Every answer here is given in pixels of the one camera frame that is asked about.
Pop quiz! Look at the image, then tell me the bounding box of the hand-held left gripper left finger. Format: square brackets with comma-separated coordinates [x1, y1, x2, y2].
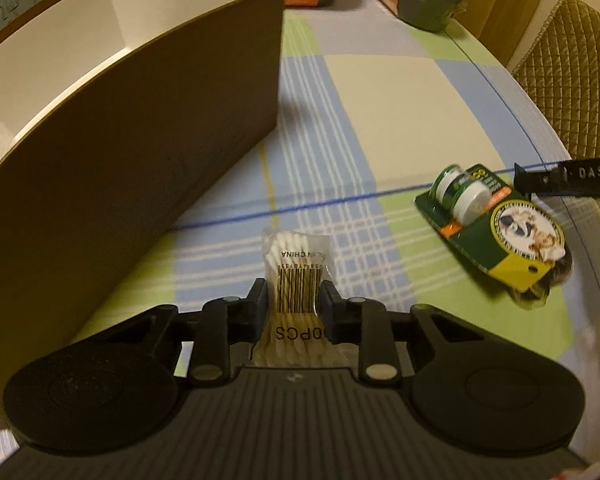
[97, 277, 270, 386]

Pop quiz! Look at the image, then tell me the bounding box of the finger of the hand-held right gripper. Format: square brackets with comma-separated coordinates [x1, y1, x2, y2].
[514, 157, 600, 200]

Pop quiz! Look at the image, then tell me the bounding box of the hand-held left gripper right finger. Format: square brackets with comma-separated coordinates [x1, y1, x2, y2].
[320, 280, 486, 383]

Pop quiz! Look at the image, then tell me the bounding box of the cotton swab bag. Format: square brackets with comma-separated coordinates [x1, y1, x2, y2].
[250, 226, 353, 368]

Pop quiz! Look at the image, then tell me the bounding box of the green carded tape pack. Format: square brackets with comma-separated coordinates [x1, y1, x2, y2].
[414, 162, 567, 295]

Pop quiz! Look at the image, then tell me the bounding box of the brown cardboard storage box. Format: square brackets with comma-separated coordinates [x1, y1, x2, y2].
[0, 0, 286, 361]

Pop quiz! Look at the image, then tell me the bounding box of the quilted chair back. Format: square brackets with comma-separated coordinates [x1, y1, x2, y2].
[510, 0, 600, 158]

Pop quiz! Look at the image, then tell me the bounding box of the dark brown round object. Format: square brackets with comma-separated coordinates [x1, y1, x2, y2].
[512, 245, 576, 307]

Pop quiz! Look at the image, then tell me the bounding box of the ochre curtain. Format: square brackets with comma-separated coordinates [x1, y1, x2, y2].
[460, 0, 561, 68]

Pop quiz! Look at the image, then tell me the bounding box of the checked tablecloth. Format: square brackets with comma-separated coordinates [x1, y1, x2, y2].
[70, 5, 600, 381]

